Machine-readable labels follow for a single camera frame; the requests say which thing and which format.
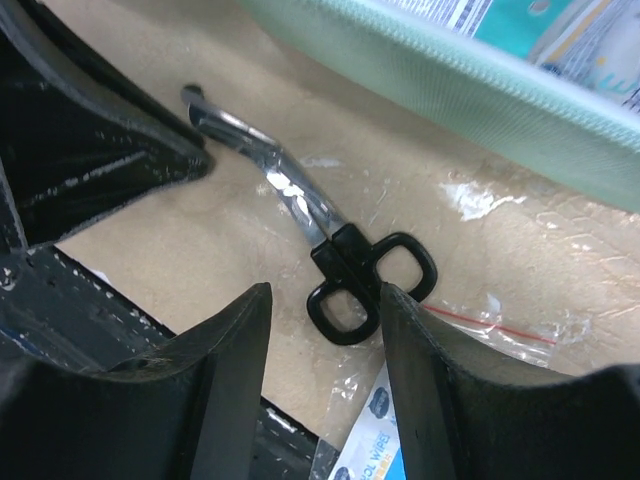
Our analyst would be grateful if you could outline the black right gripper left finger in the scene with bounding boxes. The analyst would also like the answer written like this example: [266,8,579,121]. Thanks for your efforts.
[1,283,272,479]

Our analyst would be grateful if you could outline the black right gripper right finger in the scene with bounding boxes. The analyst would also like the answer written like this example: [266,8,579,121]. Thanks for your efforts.
[381,284,639,479]

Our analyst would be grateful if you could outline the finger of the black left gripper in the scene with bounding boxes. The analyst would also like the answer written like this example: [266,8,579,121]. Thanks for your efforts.
[1,1,214,248]

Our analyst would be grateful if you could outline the black handled scissors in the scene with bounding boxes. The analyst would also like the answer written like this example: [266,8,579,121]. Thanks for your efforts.
[181,84,438,346]

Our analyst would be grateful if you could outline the mint green medicine case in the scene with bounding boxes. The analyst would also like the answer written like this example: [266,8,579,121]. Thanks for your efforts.
[246,1,639,212]

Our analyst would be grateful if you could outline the teal header clear packet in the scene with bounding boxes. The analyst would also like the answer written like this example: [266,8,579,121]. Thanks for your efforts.
[449,0,640,109]

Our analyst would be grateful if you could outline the small blue white sachet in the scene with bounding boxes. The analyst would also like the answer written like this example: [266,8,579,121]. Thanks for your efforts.
[309,292,591,480]

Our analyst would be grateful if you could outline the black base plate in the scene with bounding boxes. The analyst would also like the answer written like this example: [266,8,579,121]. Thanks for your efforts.
[1,247,318,479]

